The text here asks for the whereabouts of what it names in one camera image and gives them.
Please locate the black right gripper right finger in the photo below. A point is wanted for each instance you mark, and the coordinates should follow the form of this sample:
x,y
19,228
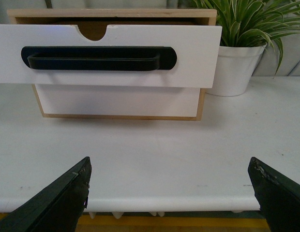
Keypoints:
x,y
277,195

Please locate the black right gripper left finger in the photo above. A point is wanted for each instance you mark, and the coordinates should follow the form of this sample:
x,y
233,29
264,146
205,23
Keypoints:
x,y
56,208

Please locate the white drawer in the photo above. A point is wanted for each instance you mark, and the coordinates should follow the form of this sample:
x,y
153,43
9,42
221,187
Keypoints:
x,y
196,48
107,101

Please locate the white plant pot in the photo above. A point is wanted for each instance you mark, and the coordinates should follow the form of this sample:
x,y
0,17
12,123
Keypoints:
x,y
234,68

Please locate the green spider plant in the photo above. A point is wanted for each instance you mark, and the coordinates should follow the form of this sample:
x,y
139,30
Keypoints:
x,y
253,23

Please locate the black drawer handle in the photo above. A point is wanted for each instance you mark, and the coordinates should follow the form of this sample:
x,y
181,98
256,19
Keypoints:
x,y
99,58

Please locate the wooden drawer cabinet frame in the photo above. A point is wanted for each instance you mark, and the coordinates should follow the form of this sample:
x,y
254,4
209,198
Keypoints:
x,y
92,23

